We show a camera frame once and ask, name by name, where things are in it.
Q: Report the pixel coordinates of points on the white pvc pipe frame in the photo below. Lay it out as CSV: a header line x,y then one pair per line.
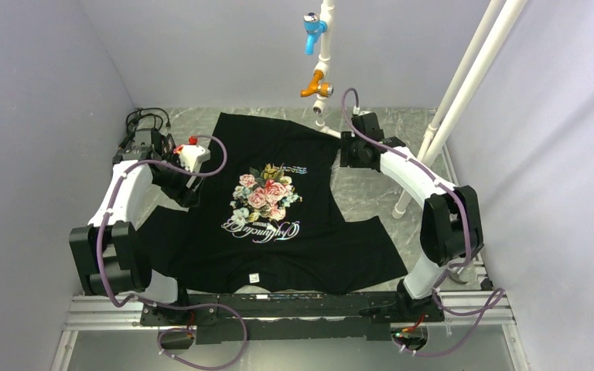
x,y
490,34

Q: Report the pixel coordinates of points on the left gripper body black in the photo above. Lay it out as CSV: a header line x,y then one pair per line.
x,y
174,185

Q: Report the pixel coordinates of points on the claw hammer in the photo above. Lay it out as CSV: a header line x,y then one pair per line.
x,y
462,277

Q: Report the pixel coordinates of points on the orange tap valve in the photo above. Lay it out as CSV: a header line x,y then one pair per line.
x,y
317,86

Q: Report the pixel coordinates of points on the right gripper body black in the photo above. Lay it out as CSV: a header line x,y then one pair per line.
x,y
349,151

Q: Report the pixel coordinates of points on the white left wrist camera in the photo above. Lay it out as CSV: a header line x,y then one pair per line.
x,y
192,155

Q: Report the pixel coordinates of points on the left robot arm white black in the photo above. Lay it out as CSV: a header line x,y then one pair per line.
x,y
110,245

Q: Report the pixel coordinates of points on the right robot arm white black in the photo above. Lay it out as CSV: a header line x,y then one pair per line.
x,y
450,227

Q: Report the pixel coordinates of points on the black floral print t-shirt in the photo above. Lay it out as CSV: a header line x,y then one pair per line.
x,y
267,217

